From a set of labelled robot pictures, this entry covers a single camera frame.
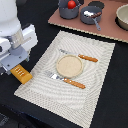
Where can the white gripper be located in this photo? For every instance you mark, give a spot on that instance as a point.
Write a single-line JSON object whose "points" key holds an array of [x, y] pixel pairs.
{"points": [[15, 49]]}

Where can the red toy tomato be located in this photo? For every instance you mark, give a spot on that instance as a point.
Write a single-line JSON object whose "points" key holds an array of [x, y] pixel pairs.
{"points": [[71, 4]]}

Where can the white and blue bottle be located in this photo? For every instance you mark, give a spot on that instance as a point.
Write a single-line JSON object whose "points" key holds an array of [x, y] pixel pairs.
{"points": [[88, 14]]}

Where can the brown toy sausage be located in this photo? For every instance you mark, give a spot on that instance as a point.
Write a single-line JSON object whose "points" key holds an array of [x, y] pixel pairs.
{"points": [[96, 15]]}

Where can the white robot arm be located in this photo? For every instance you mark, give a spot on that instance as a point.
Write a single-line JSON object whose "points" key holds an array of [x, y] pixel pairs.
{"points": [[9, 22]]}

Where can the round wooden plate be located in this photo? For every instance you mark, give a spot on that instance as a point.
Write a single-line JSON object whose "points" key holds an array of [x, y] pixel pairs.
{"points": [[69, 66]]}

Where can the woven beige placemat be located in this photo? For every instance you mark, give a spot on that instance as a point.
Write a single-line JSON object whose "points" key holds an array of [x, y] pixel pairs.
{"points": [[69, 102]]}

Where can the grey toy pot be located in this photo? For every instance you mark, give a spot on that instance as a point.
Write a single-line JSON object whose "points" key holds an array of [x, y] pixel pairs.
{"points": [[66, 12]]}

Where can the grey toy frying pan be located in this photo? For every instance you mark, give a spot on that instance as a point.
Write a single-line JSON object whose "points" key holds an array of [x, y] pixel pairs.
{"points": [[89, 20]]}

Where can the dark pot lid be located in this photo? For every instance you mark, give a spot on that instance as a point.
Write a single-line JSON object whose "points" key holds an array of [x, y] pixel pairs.
{"points": [[97, 4]]}

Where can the beige bowl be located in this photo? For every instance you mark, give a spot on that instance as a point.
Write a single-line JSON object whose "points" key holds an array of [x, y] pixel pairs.
{"points": [[122, 15]]}

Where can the fork with orange handle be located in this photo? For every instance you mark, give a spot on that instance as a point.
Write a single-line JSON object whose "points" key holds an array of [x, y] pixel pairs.
{"points": [[66, 80]]}

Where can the knife with orange handle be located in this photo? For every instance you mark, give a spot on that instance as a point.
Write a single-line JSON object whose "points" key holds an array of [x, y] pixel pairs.
{"points": [[79, 55]]}

